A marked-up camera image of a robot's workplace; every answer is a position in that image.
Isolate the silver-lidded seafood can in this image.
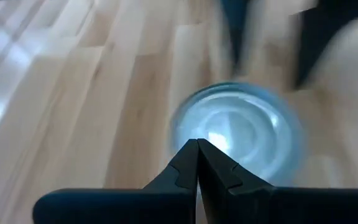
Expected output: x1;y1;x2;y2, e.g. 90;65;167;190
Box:
168;81;306;187

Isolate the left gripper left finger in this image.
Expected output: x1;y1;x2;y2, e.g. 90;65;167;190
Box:
32;138;200;224

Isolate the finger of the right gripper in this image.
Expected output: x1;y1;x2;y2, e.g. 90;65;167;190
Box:
292;0;358;90
221;0;251;74

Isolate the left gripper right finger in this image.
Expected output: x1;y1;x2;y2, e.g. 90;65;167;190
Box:
197;139;358;224

